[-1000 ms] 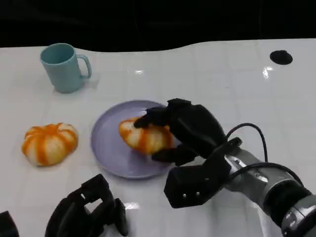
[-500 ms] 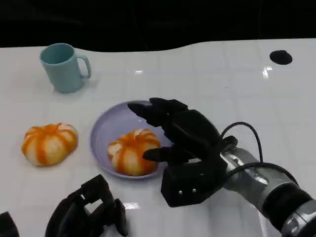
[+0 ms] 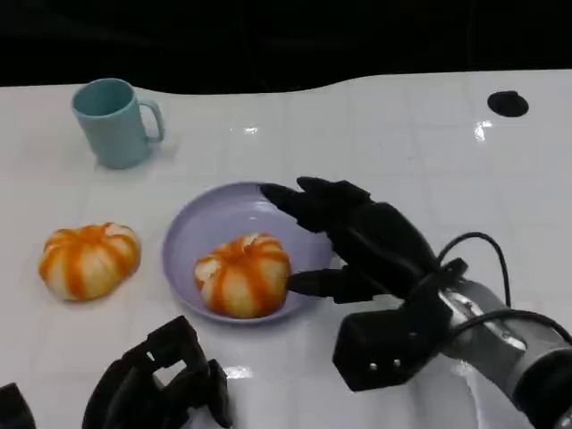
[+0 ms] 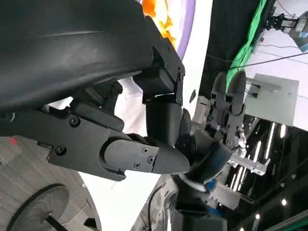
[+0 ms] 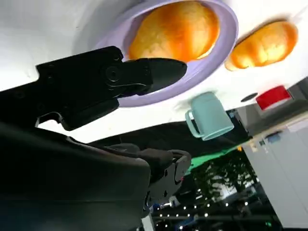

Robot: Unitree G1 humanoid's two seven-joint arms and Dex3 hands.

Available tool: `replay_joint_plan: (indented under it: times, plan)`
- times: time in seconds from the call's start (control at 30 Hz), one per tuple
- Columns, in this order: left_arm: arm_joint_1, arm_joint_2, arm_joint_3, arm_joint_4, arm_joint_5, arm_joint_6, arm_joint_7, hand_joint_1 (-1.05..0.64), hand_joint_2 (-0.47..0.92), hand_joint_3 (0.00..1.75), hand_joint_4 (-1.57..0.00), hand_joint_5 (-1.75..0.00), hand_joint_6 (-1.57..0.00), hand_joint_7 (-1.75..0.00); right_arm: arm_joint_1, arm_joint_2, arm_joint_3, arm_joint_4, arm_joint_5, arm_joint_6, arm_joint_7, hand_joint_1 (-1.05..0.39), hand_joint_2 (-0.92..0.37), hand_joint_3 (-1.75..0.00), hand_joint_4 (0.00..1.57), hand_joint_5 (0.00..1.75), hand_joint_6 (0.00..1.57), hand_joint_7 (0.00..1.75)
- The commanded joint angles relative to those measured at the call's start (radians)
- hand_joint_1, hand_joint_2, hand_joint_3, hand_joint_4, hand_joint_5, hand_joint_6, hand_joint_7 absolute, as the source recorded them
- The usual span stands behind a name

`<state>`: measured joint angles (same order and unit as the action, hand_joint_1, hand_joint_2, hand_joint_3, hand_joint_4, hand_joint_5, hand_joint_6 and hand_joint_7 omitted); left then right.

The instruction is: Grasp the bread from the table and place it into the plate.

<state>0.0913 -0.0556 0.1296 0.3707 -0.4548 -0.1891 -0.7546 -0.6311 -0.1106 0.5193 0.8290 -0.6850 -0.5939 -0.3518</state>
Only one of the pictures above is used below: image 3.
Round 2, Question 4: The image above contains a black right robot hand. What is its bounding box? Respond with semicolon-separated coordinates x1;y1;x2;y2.
258;176;442;305

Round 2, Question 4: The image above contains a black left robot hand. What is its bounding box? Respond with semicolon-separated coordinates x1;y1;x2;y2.
81;315;233;429

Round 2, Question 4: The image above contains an orange white toy bread roll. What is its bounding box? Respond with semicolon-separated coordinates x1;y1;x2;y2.
193;232;292;319
38;222;142;301

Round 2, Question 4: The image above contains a lilac plate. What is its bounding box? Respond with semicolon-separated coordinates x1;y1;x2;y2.
162;181;336;325

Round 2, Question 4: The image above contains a pale green mug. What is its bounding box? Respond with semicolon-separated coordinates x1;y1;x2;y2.
71;78;165;170

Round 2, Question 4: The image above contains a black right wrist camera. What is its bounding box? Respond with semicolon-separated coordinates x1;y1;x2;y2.
332;297;452;392

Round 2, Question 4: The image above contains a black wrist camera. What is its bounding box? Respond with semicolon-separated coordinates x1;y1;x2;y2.
332;297;452;392
0;383;37;429

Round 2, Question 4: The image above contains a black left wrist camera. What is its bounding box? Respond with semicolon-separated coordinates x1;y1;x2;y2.
0;383;37;429

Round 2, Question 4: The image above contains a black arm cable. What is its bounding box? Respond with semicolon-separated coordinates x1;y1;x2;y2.
435;231;513;309
449;309;572;346

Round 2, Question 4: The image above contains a black table cable grommet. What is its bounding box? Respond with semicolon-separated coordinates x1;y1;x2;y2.
486;90;529;118

